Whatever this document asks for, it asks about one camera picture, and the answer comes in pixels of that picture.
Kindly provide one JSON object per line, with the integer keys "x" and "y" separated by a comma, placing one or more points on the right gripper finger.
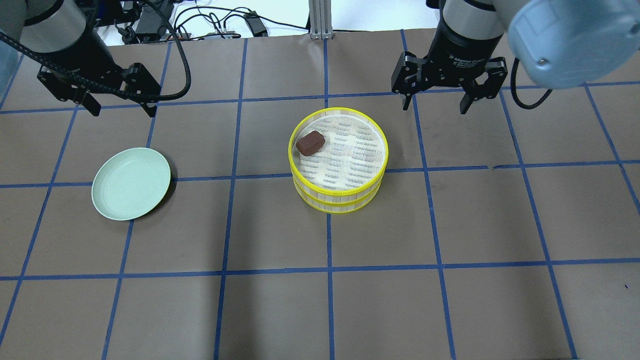
{"x": 407, "y": 101}
{"x": 470, "y": 97}

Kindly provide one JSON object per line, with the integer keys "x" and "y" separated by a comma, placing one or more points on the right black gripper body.
{"x": 467, "y": 46}

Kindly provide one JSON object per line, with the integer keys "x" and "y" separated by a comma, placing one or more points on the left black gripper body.
{"x": 95, "y": 56}

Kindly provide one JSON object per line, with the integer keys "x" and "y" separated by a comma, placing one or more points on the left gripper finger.
{"x": 150, "y": 108}
{"x": 90, "y": 103}

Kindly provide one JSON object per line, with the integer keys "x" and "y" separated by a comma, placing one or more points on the yellow steamer layer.
{"x": 354, "y": 155}
{"x": 337, "y": 204}

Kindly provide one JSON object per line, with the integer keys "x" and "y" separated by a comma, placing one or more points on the dark red bun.
{"x": 310, "y": 143}

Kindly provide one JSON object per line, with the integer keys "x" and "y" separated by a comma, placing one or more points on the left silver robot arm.
{"x": 43, "y": 25}

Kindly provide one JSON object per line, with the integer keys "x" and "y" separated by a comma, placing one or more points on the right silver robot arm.
{"x": 559, "y": 43}

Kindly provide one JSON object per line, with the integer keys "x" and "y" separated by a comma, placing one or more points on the light green plate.
{"x": 130, "y": 184}

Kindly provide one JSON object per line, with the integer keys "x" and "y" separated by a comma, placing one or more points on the black power adapter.
{"x": 255, "y": 24}

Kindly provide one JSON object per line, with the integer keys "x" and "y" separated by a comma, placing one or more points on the aluminium frame post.
{"x": 320, "y": 20}

